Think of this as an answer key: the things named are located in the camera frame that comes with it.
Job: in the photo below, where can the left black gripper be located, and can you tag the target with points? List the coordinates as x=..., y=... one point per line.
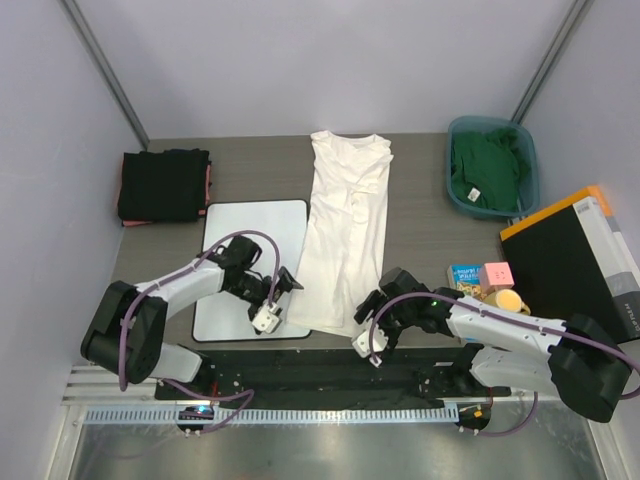
x=284, y=285

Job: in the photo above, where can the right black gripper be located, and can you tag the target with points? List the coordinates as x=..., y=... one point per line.
x=374, y=301

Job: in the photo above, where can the white t shirt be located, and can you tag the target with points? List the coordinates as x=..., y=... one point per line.
x=342, y=256

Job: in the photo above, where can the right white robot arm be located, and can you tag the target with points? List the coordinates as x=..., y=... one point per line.
x=574, y=360

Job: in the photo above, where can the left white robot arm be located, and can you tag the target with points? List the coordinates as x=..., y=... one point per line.
x=126, y=333

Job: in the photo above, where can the colourful picture book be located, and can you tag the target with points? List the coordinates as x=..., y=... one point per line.
x=466, y=278

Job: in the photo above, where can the pink sticky pad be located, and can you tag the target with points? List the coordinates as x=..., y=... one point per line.
x=495, y=276

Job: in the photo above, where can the green t shirt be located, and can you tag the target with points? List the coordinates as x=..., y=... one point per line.
x=488, y=169

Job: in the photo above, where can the teal plastic basket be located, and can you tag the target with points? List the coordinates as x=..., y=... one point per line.
x=529, y=190

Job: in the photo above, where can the black orange box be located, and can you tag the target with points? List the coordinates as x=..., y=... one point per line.
x=571, y=258

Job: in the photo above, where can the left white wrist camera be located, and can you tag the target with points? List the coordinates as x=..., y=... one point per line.
x=267, y=318

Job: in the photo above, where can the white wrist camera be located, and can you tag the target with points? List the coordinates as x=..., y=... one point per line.
x=267, y=318
x=370, y=344

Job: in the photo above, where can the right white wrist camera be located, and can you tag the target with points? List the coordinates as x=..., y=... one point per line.
x=370, y=344

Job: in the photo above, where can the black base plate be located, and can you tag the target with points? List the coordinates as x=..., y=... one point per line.
x=338, y=379

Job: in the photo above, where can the aluminium rail frame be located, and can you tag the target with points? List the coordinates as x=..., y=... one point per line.
x=91, y=386

